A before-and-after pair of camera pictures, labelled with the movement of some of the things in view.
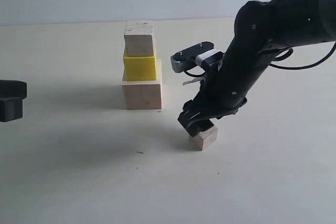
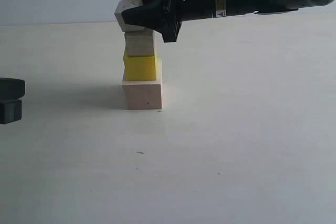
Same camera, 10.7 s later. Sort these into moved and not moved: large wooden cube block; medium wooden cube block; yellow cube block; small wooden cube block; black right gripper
Moved: black right gripper; small wooden cube block
Not moved: yellow cube block; large wooden cube block; medium wooden cube block
